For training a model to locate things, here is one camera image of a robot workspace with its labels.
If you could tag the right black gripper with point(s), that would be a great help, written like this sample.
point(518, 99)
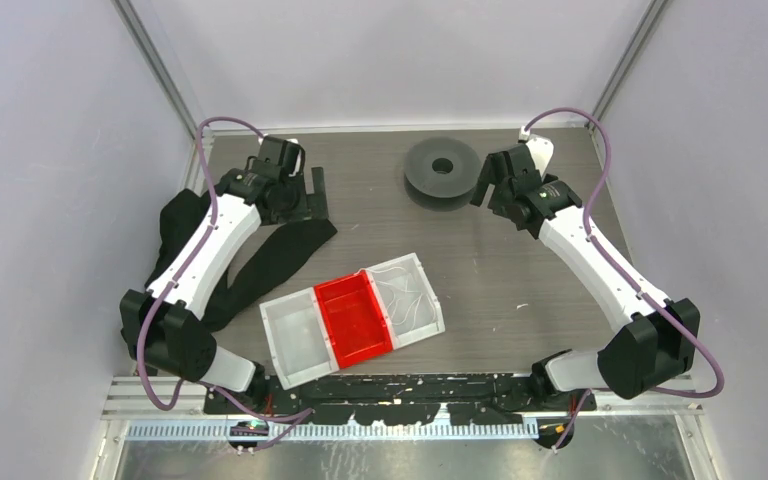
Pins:
point(485, 180)

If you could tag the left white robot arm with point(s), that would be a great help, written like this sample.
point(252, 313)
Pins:
point(220, 253)

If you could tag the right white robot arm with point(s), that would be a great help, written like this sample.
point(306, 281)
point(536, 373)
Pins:
point(648, 348)

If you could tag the left clear plastic bin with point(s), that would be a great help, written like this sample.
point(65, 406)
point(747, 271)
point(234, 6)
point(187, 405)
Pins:
point(299, 344)

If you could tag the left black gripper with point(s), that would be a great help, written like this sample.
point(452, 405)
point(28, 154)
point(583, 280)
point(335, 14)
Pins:
point(313, 203)

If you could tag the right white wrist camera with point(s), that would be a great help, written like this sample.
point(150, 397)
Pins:
point(541, 149)

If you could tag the clear plastic bin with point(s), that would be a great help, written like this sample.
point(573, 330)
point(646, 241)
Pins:
point(299, 344)
point(410, 306)

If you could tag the black cloth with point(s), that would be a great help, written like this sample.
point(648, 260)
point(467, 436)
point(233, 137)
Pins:
point(279, 257)

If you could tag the right clear plastic bin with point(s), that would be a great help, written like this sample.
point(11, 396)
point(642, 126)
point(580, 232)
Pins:
point(410, 306)

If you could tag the red plastic bin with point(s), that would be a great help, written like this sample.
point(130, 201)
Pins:
point(354, 319)

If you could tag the aluminium front rail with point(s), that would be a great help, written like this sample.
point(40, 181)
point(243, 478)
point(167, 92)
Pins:
point(202, 414)

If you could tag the dark grey cable spool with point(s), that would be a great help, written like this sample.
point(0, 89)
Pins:
point(441, 173)

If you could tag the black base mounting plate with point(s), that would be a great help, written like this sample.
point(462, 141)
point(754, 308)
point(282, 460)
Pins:
point(410, 399)

